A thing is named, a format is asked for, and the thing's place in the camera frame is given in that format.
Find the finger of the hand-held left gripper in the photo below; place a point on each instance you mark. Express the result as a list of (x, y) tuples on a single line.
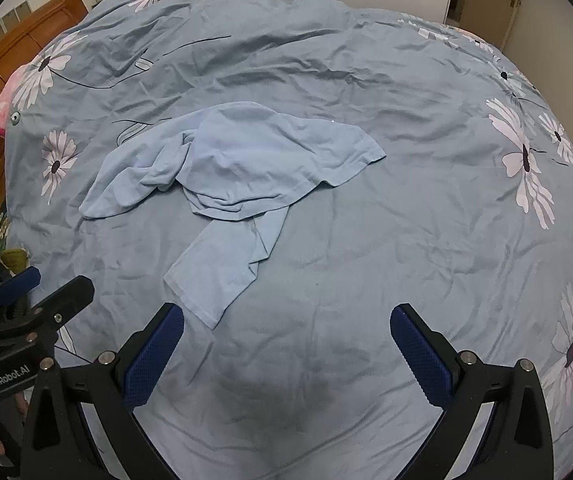
[(74, 297), (16, 285)]

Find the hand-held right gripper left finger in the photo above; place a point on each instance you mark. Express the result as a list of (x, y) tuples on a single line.
[(156, 350)]

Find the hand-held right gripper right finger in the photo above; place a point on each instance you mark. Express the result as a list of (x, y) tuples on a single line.
[(421, 355)]

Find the light blue shirt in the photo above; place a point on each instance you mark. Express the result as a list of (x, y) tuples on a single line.
[(266, 150)]

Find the green cloth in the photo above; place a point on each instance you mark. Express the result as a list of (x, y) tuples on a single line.
[(14, 260)]

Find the blue floral bed sheet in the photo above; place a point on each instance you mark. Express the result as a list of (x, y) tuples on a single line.
[(366, 135)]

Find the cream door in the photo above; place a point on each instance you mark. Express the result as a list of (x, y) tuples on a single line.
[(481, 0)]

